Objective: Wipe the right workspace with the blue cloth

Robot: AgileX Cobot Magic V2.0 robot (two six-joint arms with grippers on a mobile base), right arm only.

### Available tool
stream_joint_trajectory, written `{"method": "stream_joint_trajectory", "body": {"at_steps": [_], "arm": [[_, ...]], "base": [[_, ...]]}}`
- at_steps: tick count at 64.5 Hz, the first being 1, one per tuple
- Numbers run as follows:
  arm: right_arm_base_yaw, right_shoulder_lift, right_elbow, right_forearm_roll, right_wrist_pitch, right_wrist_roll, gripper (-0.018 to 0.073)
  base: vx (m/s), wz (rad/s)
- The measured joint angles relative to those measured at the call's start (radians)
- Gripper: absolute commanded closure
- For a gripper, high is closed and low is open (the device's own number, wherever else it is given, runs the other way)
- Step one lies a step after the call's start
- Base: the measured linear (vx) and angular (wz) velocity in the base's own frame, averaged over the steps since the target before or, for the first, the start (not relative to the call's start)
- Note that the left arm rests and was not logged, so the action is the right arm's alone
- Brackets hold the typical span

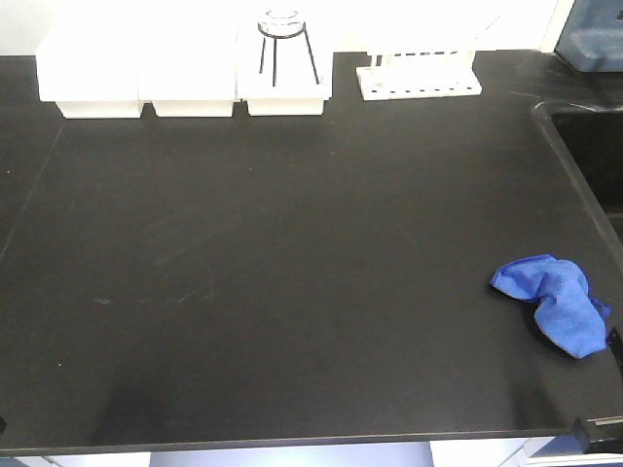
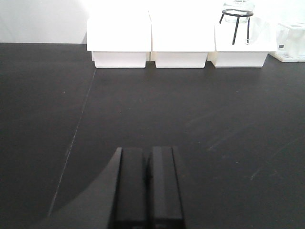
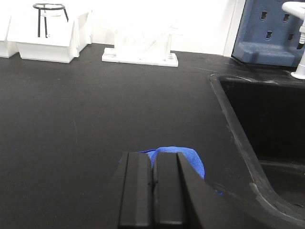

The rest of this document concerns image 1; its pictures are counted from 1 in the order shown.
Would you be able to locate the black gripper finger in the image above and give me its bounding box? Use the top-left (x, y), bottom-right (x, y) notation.
top-left (572, 415), bottom-right (622, 454)
top-left (606, 327), bottom-right (623, 379)

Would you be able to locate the blue microfiber cloth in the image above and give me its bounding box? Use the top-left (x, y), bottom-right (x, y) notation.
top-left (490, 254), bottom-right (610, 359)

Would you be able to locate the black sink basin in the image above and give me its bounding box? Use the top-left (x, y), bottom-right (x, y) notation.
top-left (531, 101), bottom-right (622, 236)

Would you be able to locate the blue-grey pegboard drying rack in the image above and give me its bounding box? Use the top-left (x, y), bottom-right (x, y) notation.
top-left (555, 0), bottom-right (622, 73)

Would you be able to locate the white test tube rack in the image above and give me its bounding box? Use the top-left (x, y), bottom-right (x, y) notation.
top-left (356, 16), bottom-right (498, 101)

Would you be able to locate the white storage bin right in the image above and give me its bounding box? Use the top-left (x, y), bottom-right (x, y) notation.
top-left (237, 22), bottom-right (334, 116)

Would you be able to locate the white storage bin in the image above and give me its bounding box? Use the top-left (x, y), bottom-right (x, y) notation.
top-left (237, 22), bottom-right (334, 116)
top-left (137, 29), bottom-right (237, 118)
top-left (35, 22), bottom-right (144, 119)

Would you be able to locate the white storage bin middle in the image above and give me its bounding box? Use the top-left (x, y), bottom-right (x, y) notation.
top-left (137, 29), bottom-right (237, 118)

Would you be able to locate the white storage bin left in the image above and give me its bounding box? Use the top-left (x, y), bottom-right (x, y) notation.
top-left (35, 22), bottom-right (144, 119)

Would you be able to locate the black wire tripod stand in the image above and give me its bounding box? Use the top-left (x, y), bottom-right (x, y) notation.
top-left (257, 20), bottom-right (321, 88)

